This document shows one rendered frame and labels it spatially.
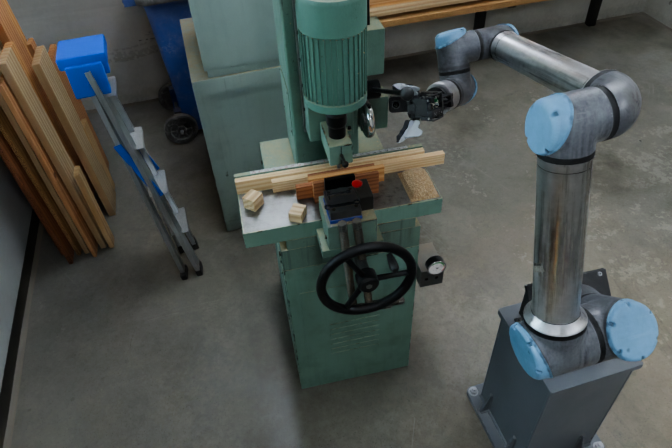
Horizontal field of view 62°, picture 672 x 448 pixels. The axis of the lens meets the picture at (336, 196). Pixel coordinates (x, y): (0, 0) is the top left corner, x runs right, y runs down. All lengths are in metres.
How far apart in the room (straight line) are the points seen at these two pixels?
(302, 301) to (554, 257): 0.86
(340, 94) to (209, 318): 1.42
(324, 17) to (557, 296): 0.85
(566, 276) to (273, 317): 1.48
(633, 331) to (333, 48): 1.01
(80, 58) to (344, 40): 1.04
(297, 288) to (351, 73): 0.73
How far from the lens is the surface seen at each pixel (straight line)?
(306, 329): 1.99
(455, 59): 1.67
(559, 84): 1.43
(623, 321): 1.56
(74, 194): 2.83
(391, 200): 1.67
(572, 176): 1.24
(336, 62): 1.42
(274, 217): 1.64
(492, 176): 3.24
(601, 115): 1.22
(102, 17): 3.86
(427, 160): 1.79
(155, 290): 2.76
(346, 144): 1.61
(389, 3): 3.62
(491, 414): 2.28
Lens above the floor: 2.02
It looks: 42 degrees down
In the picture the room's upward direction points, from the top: 3 degrees counter-clockwise
